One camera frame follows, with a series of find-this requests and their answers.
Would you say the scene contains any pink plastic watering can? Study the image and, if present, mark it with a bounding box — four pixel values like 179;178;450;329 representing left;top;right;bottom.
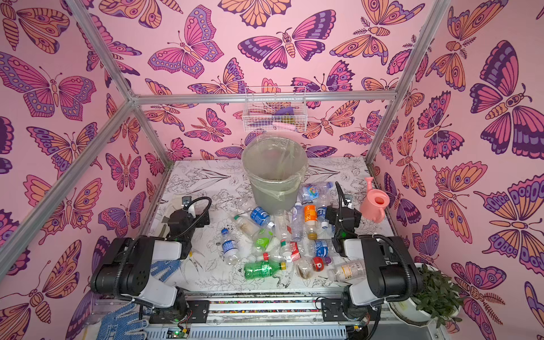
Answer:
360;177;390;224

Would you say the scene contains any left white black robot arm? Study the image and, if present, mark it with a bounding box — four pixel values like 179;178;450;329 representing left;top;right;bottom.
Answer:
90;196;212;313

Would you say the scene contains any colourful label bottle by bin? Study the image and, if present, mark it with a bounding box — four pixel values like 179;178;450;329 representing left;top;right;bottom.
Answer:
299;181;334;203

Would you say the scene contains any green plastic bottle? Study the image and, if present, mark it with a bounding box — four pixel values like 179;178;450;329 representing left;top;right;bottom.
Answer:
244;261;287;280

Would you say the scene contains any potted green plant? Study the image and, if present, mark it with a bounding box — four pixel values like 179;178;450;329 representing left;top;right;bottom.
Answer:
412;263;463;327

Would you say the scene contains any white wire wall basket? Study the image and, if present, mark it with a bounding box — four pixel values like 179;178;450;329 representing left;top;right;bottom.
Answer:
241;86;308;133

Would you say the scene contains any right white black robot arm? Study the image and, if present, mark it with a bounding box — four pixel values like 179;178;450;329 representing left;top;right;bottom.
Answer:
326;206;424;308

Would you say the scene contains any red white label bottle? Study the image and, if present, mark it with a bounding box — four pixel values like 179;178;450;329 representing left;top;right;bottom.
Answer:
280;239;301;263

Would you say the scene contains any clear white label bottle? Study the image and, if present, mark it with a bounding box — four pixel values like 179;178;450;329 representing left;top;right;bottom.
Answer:
327;259;367;283

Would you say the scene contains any round red label bottle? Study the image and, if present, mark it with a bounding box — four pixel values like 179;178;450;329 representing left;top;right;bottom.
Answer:
296;256;325;279

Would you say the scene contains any blue dotted work glove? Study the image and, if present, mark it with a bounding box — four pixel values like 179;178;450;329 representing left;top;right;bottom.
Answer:
96;303;149;340

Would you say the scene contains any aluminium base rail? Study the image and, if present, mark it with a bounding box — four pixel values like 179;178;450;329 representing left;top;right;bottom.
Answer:
145;293;379;339

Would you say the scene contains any grey mesh waste bin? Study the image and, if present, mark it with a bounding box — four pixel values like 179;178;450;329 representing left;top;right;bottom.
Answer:
242;134;308;215

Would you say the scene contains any orange label bottle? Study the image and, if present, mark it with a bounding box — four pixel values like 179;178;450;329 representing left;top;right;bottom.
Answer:
304;204;319;240

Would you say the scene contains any small blue cap bottle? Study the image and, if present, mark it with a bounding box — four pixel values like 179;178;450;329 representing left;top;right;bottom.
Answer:
221;228;239;266

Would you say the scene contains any clear green cap bottle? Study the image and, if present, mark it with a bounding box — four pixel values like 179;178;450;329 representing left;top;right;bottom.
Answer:
233;215;260;239

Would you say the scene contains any lime green label bottle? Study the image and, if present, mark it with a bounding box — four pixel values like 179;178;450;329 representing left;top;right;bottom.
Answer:
252;229;274;254

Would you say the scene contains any purple label clear bottle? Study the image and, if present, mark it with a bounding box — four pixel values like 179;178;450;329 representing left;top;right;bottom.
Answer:
291;202;304;242

